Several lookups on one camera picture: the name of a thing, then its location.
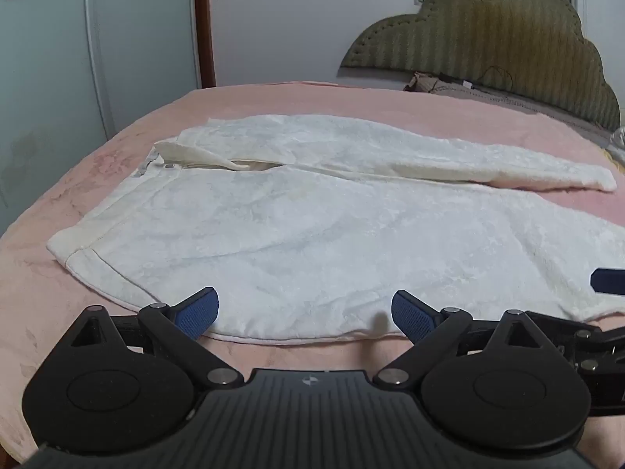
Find white jacquard pants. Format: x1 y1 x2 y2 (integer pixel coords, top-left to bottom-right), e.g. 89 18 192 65
48 115 624 344

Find frosted glass wardrobe door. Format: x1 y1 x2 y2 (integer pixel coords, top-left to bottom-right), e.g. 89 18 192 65
1 0 200 226

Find brown wooden door frame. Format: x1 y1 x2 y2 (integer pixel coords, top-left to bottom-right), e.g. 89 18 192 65
195 0 216 88

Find black charging cable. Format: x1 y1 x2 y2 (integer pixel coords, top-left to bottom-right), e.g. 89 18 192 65
438 64 516 90

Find olive upholstered headboard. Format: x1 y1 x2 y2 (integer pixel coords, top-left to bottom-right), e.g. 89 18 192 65
341 0 621 130

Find patterned pillow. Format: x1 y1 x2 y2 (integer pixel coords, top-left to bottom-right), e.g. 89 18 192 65
404 72 611 134

